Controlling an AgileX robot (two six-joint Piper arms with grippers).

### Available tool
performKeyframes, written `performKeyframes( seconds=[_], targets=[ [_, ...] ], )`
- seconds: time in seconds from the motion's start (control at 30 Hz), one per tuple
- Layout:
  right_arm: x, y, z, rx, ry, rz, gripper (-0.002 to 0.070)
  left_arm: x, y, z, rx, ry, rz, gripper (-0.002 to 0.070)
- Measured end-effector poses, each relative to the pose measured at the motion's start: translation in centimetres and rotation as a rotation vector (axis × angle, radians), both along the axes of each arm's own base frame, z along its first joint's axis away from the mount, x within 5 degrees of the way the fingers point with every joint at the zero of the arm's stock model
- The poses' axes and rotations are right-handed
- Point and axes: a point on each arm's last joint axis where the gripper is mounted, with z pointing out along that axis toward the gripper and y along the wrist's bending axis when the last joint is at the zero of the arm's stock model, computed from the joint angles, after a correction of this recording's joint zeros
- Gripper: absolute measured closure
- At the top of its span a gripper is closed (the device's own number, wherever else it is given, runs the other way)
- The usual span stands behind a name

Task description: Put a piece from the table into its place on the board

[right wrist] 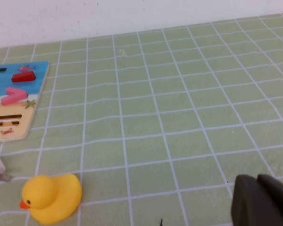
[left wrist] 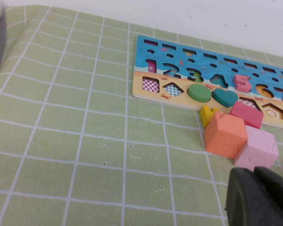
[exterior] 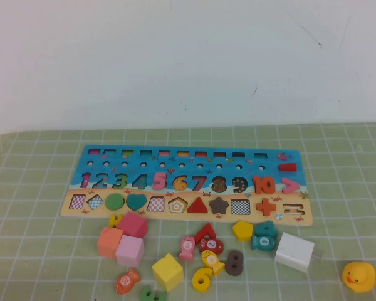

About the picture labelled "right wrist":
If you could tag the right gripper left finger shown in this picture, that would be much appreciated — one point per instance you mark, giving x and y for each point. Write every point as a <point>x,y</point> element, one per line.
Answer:
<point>245,204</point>

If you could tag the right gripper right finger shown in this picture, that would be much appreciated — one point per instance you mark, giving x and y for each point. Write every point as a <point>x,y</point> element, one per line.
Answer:
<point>280,197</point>

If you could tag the blue number puzzle board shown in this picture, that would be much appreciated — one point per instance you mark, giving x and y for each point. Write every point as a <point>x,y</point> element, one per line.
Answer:
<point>19,130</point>

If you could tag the pink greater-than puzzle piece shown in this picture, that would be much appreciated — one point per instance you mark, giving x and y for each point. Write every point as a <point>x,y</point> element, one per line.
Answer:
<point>19,95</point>

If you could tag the red rectangle puzzle piece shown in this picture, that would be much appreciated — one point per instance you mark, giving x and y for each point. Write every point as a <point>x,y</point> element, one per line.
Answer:
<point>23,76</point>

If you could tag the green checkered tablecloth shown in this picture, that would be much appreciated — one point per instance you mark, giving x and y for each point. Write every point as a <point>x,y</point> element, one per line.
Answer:
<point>155,117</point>

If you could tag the yellow rubber duck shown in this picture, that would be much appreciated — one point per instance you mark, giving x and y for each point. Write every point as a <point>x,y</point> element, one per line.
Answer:
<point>52,197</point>

